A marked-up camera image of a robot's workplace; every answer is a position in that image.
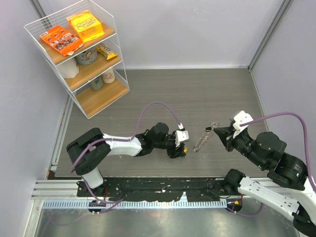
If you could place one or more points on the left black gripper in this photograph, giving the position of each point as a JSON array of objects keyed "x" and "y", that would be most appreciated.
[{"x": 177, "y": 153}]

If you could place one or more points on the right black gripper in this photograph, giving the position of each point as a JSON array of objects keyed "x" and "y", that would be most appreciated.
[{"x": 225, "y": 133}]

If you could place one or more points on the metal disc with keyrings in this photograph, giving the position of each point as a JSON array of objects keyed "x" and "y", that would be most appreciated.
[{"x": 209, "y": 131}]

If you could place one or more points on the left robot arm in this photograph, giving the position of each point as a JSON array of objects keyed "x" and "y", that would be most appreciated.
[{"x": 88, "y": 151}]

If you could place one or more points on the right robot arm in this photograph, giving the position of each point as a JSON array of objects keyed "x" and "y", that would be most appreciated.
[{"x": 292, "y": 175}]

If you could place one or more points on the beige printed cup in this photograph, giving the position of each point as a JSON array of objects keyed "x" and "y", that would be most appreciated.
[{"x": 108, "y": 76}]

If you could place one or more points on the green grey can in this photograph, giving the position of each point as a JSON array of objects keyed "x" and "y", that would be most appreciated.
[{"x": 96, "y": 84}]

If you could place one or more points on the yellow candy bar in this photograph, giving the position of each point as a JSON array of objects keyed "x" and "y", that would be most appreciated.
[{"x": 105, "y": 51}]

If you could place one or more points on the white paper roll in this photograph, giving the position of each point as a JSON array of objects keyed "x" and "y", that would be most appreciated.
[{"x": 69, "y": 69}]

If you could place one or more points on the yellow apple snack box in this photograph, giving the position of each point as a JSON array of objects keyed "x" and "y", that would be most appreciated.
[{"x": 85, "y": 26}]

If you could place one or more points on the orange snack box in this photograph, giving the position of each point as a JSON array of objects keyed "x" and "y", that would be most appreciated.
[{"x": 61, "y": 40}]

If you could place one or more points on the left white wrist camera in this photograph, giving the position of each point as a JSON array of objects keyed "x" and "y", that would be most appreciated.
[{"x": 181, "y": 137}]

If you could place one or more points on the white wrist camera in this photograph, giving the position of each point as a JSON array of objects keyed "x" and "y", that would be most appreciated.
[
  {"x": 181, "y": 137},
  {"x": 240, "y": 118}
]

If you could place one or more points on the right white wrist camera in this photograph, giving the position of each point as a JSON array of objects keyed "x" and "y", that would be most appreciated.
[{"x": 240, "y": 118}]

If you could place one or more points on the slotted cable duct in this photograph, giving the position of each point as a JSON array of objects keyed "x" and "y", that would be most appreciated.
[{"x": 93, "y": 204}]

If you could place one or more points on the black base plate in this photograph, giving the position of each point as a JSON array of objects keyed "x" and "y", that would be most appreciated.
[{"x": 164, "y": 189}]

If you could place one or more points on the white wire shelf rack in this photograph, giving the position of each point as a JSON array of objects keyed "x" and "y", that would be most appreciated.
[{"x": 93, "y": 73}]

